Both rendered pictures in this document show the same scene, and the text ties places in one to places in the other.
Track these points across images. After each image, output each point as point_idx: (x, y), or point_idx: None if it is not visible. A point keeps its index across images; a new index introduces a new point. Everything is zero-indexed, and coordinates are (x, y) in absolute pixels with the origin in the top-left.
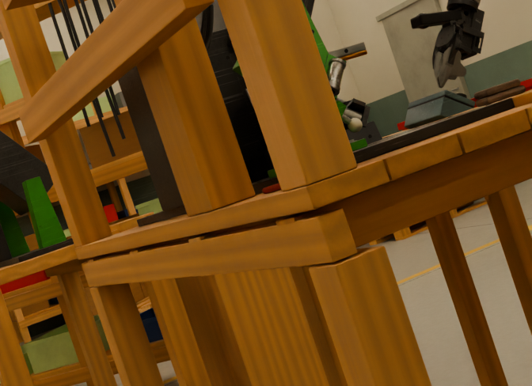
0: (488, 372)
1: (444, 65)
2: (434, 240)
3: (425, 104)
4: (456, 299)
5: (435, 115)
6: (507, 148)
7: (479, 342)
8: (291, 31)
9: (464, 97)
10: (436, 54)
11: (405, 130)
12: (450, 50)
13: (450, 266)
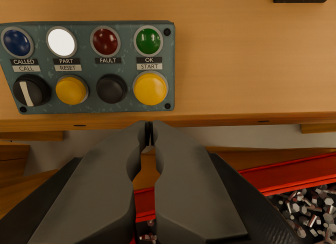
0: (217, 148)
1: (107, 150)
2: (272, 148)
3: (84, 22)
4: (242, 147)
5: (46, 21)
6: None
7: (223, 149)
8: None
9: (8, 84)
10: (228, 217)
11: (234, 65)
12: (48, 217)
13: (246, 148)
